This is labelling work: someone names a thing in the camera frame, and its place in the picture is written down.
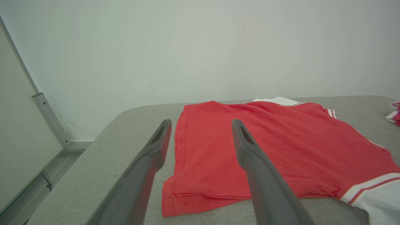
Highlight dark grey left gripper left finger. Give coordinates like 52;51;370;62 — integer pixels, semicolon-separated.
87;119;173;225

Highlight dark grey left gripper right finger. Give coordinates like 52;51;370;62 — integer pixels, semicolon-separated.
231;118;315;225

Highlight red shirt with white sleeves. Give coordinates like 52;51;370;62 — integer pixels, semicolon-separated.
161;97;400;225

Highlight red shorts with white hems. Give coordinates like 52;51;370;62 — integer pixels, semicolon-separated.
385;100;400;127

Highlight white partition panel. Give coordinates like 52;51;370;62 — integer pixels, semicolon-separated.
0;25;65;217

